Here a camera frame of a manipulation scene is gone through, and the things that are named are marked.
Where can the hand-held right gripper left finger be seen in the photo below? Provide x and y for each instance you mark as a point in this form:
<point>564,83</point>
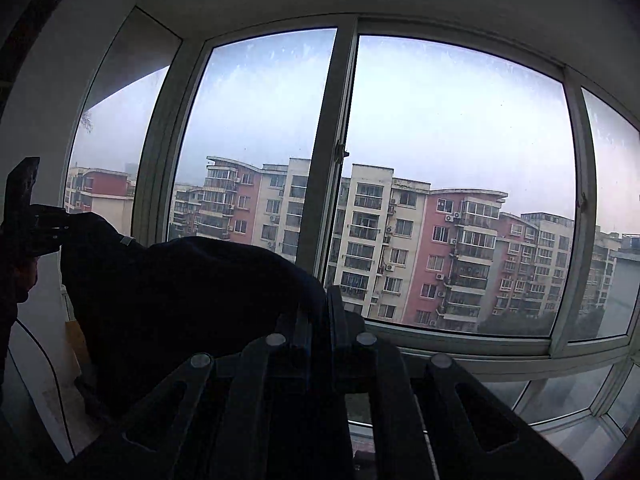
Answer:
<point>307,340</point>

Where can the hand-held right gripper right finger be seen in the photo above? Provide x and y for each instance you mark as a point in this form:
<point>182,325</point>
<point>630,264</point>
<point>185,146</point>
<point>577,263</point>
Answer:
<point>337,325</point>

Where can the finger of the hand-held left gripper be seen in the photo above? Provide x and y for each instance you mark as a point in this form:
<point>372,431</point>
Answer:
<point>50,230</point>

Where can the navy blue pants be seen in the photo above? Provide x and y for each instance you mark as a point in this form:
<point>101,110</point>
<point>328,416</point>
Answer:
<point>175,300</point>

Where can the person's left hand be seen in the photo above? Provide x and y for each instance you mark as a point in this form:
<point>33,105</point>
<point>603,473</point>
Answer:
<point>26,280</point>

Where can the red and beige apartment buildings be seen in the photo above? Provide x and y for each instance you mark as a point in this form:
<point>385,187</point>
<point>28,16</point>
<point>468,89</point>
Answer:
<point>440,240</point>

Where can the white window frame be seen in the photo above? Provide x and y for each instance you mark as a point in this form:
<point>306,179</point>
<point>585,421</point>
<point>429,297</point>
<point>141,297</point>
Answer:
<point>330,110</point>

